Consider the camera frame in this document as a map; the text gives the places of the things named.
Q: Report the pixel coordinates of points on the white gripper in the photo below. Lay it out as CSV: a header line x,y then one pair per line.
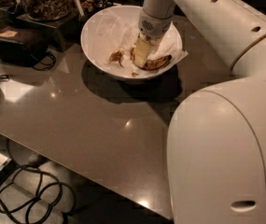
x,y
155,26

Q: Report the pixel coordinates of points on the spotted ripe banana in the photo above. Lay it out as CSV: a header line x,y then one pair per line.
x,y
151,64

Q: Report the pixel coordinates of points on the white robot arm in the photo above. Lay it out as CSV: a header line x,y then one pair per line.
x,y
216,141

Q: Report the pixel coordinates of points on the small banana peel piece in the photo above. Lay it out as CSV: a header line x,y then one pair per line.
x,y
116,56

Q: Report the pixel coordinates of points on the white ceramic bowl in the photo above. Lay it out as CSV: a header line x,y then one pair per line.
x,y
98,52

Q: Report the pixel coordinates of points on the white paper liner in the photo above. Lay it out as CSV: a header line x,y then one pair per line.
x,y
114,28

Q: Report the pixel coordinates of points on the dark metal stand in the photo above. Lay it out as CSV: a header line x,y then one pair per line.
x,y
62,33

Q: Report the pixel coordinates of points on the glass jar of nuts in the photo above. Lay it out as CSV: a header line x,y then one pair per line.
x,y
46,10

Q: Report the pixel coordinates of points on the black box device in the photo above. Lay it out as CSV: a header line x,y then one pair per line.
x,y
22,47

